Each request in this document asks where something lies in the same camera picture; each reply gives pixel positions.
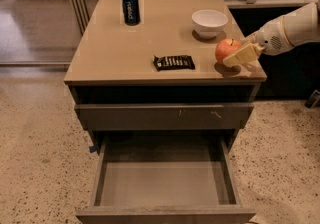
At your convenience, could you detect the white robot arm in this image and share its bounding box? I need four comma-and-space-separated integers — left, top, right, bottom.
223, 2, 320, 67

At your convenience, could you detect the dark object on floor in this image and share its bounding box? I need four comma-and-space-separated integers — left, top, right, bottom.
305, 90, 320, 108

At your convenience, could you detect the black snack bar wrapper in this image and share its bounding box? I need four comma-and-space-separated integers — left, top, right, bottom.
153, 55, 195, 71

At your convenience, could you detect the red apple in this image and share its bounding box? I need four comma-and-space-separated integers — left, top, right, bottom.
215, 38, 241, 65

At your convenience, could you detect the blue tape piece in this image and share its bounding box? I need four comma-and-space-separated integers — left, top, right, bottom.
89, 146, 97, 153

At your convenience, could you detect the grey drawer cabinet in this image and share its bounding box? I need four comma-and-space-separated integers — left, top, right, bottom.
63, 0, 268, 224

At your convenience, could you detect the white ceramic bowl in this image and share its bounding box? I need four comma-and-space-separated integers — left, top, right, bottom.
192, 10, 228, 39

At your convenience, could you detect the blue pepsi soda can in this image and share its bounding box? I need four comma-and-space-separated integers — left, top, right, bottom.
122, 0, 140, 25

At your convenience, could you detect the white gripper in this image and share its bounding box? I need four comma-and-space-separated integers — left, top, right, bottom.
223, 17, 293, 67

